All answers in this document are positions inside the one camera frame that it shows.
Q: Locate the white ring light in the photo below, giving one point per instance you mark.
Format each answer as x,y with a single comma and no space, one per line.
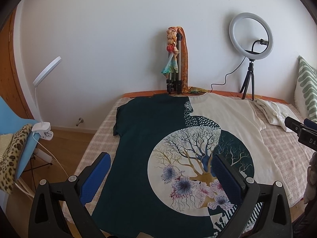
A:
251,36

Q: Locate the light blue chair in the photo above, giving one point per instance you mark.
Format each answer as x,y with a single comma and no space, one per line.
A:
11,123

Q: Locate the silver folded tripod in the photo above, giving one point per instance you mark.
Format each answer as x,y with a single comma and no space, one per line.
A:
173,67

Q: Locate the green white tree-print shirt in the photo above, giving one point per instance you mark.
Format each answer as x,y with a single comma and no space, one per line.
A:
173,151

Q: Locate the checked pink bed cover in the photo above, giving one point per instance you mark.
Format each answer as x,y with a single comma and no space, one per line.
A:
279,146

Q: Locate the green leaf pattern pillow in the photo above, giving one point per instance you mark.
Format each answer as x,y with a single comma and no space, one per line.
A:
305,93

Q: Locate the crumpled white shirt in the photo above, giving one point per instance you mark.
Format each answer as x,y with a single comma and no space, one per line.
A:
275,113

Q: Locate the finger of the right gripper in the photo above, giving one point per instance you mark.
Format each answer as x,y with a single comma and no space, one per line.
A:
310,124
293,125

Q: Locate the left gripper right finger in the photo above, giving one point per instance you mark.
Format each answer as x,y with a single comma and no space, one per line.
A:
274,219

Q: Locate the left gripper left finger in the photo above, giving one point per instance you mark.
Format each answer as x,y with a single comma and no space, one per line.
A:
47,218

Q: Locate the orange floral bed sheet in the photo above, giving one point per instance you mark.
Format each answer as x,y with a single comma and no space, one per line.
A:
222,93

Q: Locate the colourful orange scarf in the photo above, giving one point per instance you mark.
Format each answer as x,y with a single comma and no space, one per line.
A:
184,65

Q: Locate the metal door stopper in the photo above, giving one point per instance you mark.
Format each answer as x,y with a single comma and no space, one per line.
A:
80,120

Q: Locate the small black tripod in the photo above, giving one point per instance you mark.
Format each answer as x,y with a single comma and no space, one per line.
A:
249,78

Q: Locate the leopard print cloth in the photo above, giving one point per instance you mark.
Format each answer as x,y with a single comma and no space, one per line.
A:
12,145

